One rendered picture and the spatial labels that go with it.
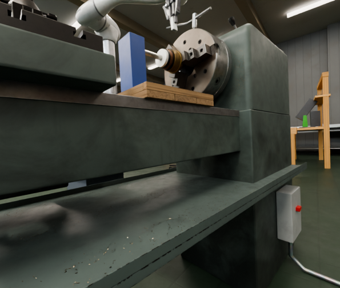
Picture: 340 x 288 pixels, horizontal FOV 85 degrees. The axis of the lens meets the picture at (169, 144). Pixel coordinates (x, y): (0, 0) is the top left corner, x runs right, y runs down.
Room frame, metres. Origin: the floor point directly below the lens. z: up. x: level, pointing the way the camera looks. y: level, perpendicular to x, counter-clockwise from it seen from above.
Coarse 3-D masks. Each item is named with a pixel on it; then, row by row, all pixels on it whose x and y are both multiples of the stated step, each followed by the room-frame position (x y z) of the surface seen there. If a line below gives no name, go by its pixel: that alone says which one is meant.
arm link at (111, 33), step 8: (112, 24) 1.30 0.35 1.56; (96, 32) 1.31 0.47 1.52; (104, 32) 1.28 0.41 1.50; (112, 32) 1.31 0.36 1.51; (120, 32) 1.41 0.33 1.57; (104, 40) 1.30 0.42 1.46; (112, 40) 1.32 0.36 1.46; (104, 48) 1.30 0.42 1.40; (112, 48) 1.33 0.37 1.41; (112, 88) 1.31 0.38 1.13
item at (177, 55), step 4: (168, 52) 0.74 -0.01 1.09; (172, 52) 0.76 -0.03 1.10; (176, 52) 0.76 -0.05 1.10; (172, 56) 0.74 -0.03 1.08; (176, 56) 0.75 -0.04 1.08; (180, 56) 0.77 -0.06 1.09; (168, 60) 0.74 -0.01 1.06; (172, 60) 0.74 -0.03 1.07; (176, 60) 0.75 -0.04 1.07; (180, 60) 0.77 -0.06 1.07; (168, 64) 0.75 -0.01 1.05; (172, 64) 0.76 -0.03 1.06; (176, 64) 0.76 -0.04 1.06; (180, 64) 0.77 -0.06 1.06; (164, 68) 0.76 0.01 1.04; (168, 68) 0.77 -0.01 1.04; (172, 68) 0.77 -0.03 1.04; (176, 68) 0.78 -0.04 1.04; (180, 68) 0.80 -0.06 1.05; (172, 72) 0.80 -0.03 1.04; (176, 72) 0.79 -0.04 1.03
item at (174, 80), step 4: (180, 72) 0.82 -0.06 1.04; (172, 76) 0.81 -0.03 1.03; (176, 76) 0.81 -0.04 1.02; (180, 76) 0.82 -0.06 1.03; (184, 76) 0.84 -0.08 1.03; (188, 76) 0.86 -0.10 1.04; (172, 80) 0.84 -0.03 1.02; (176, 80) 0.83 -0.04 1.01; (180, 80) 0.83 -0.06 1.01; (184, 80) 0.85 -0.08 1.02; (172, 84) 0.85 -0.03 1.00; (176, 84) 0.83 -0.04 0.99; (180, 84) 0.84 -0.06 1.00; (184, 84) 0.86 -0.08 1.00; (180, 88) 0.85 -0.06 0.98; (184, 88) 0.86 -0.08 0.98
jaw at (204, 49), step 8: (192, 48) 0.75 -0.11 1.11; (200, 48) 0.75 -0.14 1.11; (208, 48) 0.75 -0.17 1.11; (216, 48) 0.76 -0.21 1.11; (184, 56) 0.76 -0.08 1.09; (192, 56) 0.76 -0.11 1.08; (200, 56) 0.75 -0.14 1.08; (208, 56) 0.76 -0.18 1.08; (184, 64) 0.79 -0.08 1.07; (192, 64) 0.80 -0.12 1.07
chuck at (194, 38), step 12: (180, 36) 0.88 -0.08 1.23; (192, 36) 0.83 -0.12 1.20; (204, 36) 0.78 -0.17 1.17; (180, 48) 0.88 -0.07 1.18; (204, 60) 0.79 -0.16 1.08; (216, 60) 0.74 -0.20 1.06; (168, 72) 0.95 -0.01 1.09; (204, 72) 0.79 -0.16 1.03; (216, 72) 0.76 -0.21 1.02; (168, 84) 0.95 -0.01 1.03; (192, 84) 0.84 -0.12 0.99; (204, 84) 0.79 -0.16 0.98
